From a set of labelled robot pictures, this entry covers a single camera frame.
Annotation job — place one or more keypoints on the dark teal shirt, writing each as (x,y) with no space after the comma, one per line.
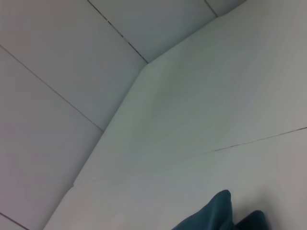
(211,215)

